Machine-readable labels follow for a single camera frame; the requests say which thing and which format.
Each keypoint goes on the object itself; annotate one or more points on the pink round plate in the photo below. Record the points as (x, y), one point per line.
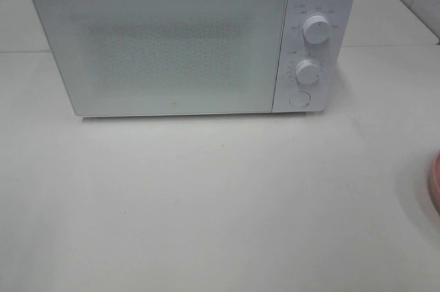
(433, 185)

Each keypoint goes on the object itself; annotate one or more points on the white upper power knob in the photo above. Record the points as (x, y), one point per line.
(316, 28)

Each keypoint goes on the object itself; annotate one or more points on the white lower timer knob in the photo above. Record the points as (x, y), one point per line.
(307, 71)

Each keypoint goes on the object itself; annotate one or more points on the white microwave door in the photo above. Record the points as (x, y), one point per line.
(165, 57)

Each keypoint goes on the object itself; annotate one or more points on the round white door button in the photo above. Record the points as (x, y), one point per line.
(300, 99)

